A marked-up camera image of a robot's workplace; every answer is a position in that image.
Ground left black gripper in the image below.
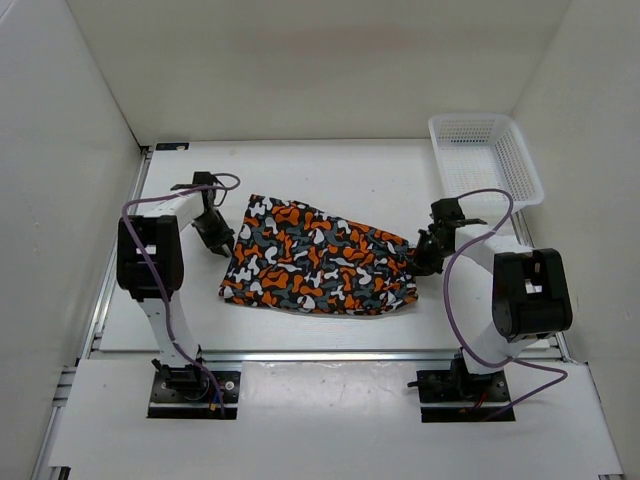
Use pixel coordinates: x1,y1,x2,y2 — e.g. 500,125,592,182
191,209,235,257

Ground camouflage patterned shorts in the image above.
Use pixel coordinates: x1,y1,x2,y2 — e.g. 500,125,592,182
219,194,419,316

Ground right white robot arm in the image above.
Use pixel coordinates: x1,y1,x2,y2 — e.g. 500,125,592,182
409,198,573,400

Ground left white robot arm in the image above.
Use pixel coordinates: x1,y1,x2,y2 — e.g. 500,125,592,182
116,171,241,406

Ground white plastic basket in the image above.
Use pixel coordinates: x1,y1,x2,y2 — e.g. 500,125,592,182
428,113,545,219

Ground dark blue label sticker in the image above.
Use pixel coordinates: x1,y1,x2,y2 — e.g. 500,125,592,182
155,142,190,151

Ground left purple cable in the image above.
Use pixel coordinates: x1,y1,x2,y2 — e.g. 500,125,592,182
121,172,242,420

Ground purple cable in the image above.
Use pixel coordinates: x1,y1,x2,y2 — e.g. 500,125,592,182
442,188,569,421
121,172,242,420

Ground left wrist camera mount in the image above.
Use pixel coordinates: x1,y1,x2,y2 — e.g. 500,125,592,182
170,171,225,191

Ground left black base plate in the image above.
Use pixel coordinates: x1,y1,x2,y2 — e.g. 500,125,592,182
147,359,241,420

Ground aluminium front rail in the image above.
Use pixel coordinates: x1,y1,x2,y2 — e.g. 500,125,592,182
88,345,562,363

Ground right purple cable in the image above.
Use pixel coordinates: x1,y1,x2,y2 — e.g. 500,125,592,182
442,188,569,421

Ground left aluminium side rail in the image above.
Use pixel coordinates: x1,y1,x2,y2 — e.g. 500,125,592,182
29,145,153,480

